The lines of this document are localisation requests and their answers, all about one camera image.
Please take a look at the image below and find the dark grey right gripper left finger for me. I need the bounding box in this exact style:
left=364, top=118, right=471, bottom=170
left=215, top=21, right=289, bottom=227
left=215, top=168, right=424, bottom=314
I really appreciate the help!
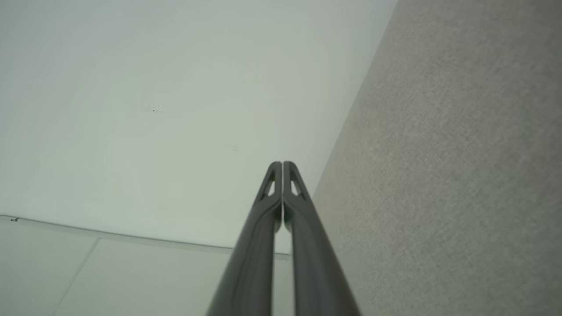
left=205, top=161, right=283, bottom=316

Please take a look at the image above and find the grey fabric sofa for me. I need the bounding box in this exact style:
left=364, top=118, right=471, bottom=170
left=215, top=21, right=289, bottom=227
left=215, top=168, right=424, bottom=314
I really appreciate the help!
left=311, top=0, right=562, bottom=316

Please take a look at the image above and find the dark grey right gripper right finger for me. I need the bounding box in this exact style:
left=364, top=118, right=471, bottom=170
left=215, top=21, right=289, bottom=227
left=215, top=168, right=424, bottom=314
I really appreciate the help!
left=283, top=161, right=363, bottom=316

